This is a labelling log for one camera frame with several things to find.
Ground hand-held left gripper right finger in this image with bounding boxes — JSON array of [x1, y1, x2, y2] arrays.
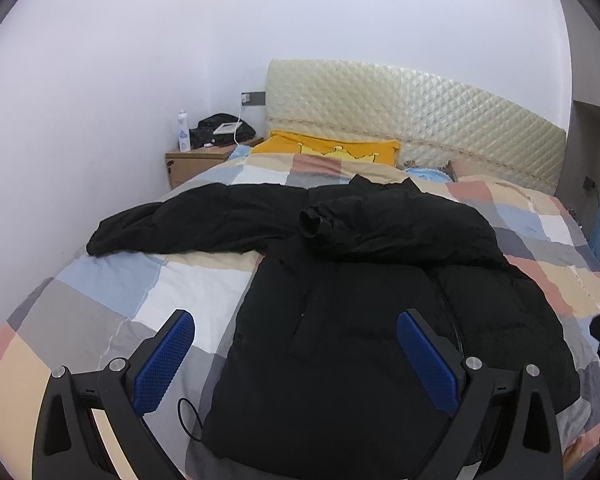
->
[[396, 309, 564, 480]]

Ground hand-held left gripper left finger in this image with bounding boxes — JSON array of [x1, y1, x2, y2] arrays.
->
[[32, 309, 197, 480]]

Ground black puffer jacket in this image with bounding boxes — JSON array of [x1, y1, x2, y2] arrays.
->
[[86, 174, 581, 466]]

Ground checkered patchwork blanket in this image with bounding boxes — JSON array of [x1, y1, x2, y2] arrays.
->
[[0, 152, 600, 480]]

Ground grey wardrobe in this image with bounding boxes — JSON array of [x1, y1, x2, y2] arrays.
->
[[552, 0, 600, 241]]

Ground light blue cloth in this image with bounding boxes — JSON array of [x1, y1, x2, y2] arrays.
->
[[404, 166, 453, 183]]

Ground patterned pillow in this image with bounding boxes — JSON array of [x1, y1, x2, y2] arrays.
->
[[447, 159, 483, 182]]

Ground wooden nightstand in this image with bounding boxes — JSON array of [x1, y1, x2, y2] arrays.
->
[[165, 136, 265, 191]]

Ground white spray bottle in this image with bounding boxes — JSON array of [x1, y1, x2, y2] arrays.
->
[[177, 110, 191, 152]]

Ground black bag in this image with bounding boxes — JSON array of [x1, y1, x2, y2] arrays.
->
[[189, 113, 257, 150]]

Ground yellow pillow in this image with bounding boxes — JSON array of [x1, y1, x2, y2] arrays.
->
[[251, 130, 402, 167]]

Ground cream quilted headboard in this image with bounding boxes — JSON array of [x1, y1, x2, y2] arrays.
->
[[265, 58, 567, 196]]

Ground white charging cable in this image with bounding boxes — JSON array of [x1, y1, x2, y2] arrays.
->
[[232, 94, 248, 146]]

